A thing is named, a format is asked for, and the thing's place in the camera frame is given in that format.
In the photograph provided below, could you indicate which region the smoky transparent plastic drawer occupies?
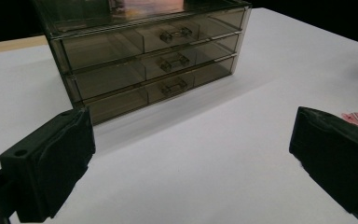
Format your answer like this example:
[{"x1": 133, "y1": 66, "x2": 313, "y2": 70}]
[
  {"x1": 64, "y1": 32, "x2": 241, "y2": 101},
  {"x1": 80, "y1": 55, "x2": 239, "y2": 125},
  {"x1": 50, "y1": 7, "x2": 246, "y2": 72}
]

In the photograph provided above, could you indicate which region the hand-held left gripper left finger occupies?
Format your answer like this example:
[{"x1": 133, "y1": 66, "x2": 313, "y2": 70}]
[{"x1": 0, "y1": 106, "x2": 96, "y2": 223}]

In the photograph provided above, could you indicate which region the smoky transparent drawer cabinet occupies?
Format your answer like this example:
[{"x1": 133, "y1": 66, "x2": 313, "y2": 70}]
[{"x1": 32, "y1": 0, "x2": 253, "y2": 126}]

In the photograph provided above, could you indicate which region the white table cover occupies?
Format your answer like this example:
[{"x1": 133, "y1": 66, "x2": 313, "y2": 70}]
[{"x1": 0, "y1": 7, "x2": 358, "y2": 224}]

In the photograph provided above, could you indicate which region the wooden table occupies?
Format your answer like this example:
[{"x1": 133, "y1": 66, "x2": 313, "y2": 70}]
[{"x1": 0, "y1": 35, "x2": 49, "y2": 56}]

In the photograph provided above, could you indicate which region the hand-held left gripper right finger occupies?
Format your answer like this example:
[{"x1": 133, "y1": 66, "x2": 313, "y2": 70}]
[{"x1": 288, "y1": 105, "x2": 358, "y2": 222}]

